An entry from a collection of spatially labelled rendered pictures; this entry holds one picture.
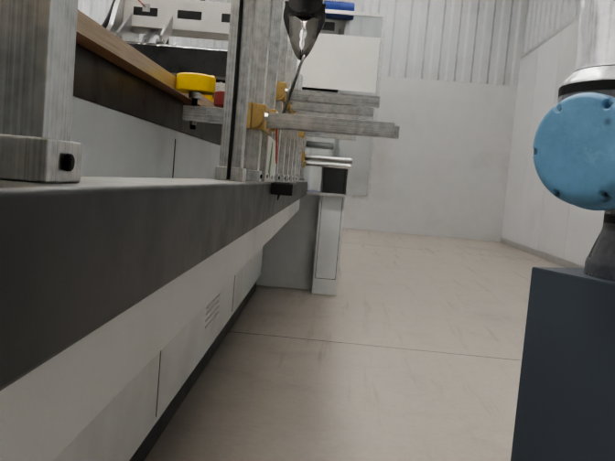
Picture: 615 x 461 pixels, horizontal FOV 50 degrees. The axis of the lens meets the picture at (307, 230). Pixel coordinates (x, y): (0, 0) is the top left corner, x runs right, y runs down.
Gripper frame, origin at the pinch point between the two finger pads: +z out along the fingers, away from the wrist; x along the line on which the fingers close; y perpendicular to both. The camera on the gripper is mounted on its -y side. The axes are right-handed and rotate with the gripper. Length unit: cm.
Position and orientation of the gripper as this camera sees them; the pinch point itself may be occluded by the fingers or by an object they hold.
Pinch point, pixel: (301, 53)
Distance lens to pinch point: 147.5
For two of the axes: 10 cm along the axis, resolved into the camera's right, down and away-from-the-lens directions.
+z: -0.9, 9.9, 0.9
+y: 0.3, -0.9, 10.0
